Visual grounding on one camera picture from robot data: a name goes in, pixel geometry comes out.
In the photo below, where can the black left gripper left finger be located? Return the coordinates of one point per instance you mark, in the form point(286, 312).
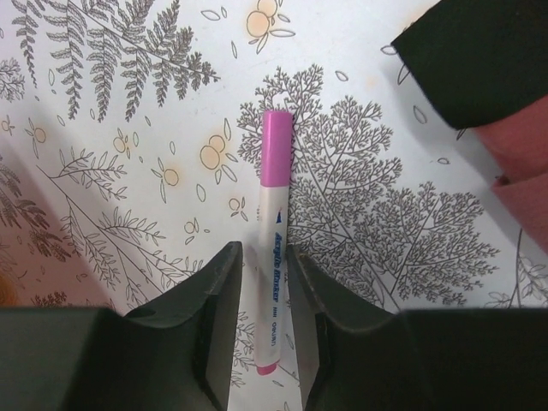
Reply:
point(173, 353)

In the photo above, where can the floral patterned table mat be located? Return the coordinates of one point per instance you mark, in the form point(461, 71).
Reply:
point(130, 156)

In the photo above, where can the red folded shirt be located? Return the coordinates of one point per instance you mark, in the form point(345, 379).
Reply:
point(483, 65)

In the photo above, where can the pink cap white marker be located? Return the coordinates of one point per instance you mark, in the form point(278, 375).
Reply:
point(274, 180)

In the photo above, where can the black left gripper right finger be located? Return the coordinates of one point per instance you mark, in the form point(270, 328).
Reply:
point(352, 355)

